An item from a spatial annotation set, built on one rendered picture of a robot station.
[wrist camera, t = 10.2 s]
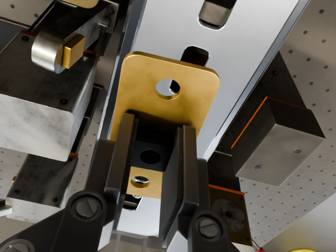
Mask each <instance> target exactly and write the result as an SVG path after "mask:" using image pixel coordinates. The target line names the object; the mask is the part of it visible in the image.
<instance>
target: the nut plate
mask: <svg viewBox="0 0 336 252"><path fill-rule="evenodd" d="M163 79H172V80H174V81H176V82H177V83H178V84H179V86H180V89H179V91H178V92H177V93H176V94H174V95H170V96H166V95H162V94H160V93H159V92H158V91H157V89H156V84H157V83H158V82H159V81H160V80H163ZM219 86H220V79H219V76H218V74H217V72H216V71H215V70H213V69H211V68H209V67H205V66H201V65H196V64H192V63H188V62H184V61H180V60H176V59H171V58H167V57H163V56H159V55H155V54H151V53H146V52H142V51H133V52H130V53H129V54H127V55H126V56H125V58H124V60H123V63H122V66H121V72H120V78H119V84H118V91H117V97H116V103H115V109H114V115H113V121H112V127H111V133H110V139H109V140H111V141H116V139H117V135H118V131H119V126H120V122H121V118H122V113H128V114H133V115H134V118H136V119H139V120H138V126H137V132H136V138H135V144H134V150H133V156H132V162H131V168H130V174H129V180H128V186H127V191H126V193H127V194H130V195H136V196H141V197H147V198H153V199H158V200H161V191H162V176H163V172H165V171H166V168H167V166H168V163H169V160H170V158H171V155H172V152H173V149H174V136H175V134H176V131H177V128H178V127H179V128H182V126H183V125H185V126H190V127H195V129H196V139H197V138H198V135H199V133H200V131H201V128H202V126H203V124H204V121H205V119H206V117H207V115H208V112H209V110H210V108H211V105H212V103H213V101H214V98H215V96H216V94H217V91H218V89H219ZM136 176H142V177H145V178H147V179H148V180H149V182H147V183H143V184H141V183H136V182H134V181H133V180H132V178H133V177H136Z"/></svg>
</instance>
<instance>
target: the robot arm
mask: <svg viewBox="0 0 336 252"><path fill-rule="evenodd" d="M134 117H135V115H134V114H130V113H125V112H122V116H121V120H120V125H119V129H118V133H117V137H116V141H113V140H108V139H103V138H99V139H98V142H97V145H96V149H95V152H94V156H93V159H92V162H91V166H90V169H89V172H88V176H87V179H86V182H85V186H84V189H83V190H81V191H78V192H76V193H74V194H73V195H72V196H71V197H70V198H69V200H68V201H67V203H66V206H65V208H64V209H62V210H60V211H58V212H56V213H54V214H52V215H51V216H49V217H47V218H45V219H43V220H41V221H39V222H37V223H36V224H34V225H32V226H30V227H28V228H26V229H24V230H22V231H21V232H19V233H17V234H15V235H13V236H11V237H9V238H8V239H6V240H5V241H3V242H2V243H0V252H99V249H101V248H102V247H104V246H105V245H107V244H108V243H109V242H110V238H111V233H112V232H117V228H118V224H119V220H120V216H121V212H122V209H123V205H124V201H125V197H126V193H127V188H128V183H129V177H130V171H131V165H132V159H133V153H134V147H135V141H136V135H137V129H138V123H139V119H138V118H134ZM158 239H161V240H162V247H163V248H166V252H240V251H239V250H238V249H237V247H236V246H235V245H234V244H233V243H232V242H231V241H230V240H229V236H228V229H227V226H226V223H225V222H224V220H223V219H222V218H221V217H220V216H219V215H218V214H216V213H215V212H213V211H211V204H210V191H209V179H208V166H207V160H206V159H204V158H199V157H197V140H196V128H195V127H192V126H187V125H183V126H182V128H181V127H178V128H177V130H176V133H175V136H174V138H173V151H172V154H171V157H170V159H169V162H168V165H167V167H166V170H165V171H164V172H162V184H161V200H160V215H159V230H158Z"/></svg>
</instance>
